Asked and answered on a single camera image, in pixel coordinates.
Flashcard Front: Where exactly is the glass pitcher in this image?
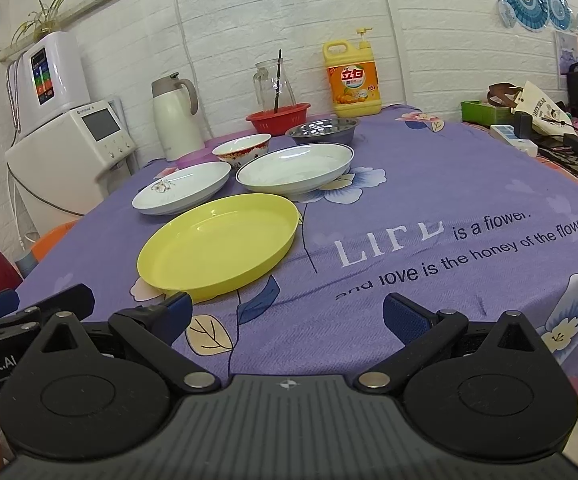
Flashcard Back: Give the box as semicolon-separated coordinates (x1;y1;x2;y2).
252;58;297;110

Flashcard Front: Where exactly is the potted green plant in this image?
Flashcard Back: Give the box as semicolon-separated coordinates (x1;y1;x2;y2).
10;0;66;46

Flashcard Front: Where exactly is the white water purifier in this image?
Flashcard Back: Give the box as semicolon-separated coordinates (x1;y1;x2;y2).
8;32;91;138

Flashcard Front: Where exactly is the orange plastic basin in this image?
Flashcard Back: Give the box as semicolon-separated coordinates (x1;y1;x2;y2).
31;220;78;262

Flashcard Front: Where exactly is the white blue-rimmed plate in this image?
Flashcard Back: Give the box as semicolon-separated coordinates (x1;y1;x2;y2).
236;143;355;197

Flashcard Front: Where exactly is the white red-patterned bowl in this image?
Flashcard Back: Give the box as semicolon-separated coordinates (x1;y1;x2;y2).
212;133;272;169

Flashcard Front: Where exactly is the white floral plate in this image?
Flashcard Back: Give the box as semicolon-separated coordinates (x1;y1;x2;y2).
132;162;231;216

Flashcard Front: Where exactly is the purple floral tablecloth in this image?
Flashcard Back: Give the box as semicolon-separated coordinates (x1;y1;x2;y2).
14;103;578;389

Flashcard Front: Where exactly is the yellow plastic plate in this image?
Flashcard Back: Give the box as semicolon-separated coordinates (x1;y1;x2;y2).
137;193;301;304

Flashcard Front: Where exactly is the green box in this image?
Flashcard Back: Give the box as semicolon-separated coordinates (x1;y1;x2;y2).
460;101;513;128

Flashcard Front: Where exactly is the yellow detergent bottle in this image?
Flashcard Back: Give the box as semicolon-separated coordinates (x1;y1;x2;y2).
323;27;382;118

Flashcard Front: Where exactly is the white remote control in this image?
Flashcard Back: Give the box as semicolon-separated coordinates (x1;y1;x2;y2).
490;125;538;158

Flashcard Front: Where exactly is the white water dispenser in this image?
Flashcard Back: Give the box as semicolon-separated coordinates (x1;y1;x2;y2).
5;101;136;235

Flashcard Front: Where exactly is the stainless steel bowl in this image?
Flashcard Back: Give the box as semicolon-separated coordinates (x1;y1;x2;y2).
286;117;359;145

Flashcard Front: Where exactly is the white thermos jug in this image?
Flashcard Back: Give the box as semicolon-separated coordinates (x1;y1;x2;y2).
151;72;204;162

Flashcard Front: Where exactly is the cream tote bag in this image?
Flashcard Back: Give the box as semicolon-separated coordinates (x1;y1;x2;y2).
512;81;576;136

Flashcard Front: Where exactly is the red plastic basket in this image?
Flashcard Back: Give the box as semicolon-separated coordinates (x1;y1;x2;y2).
246;103;311;136

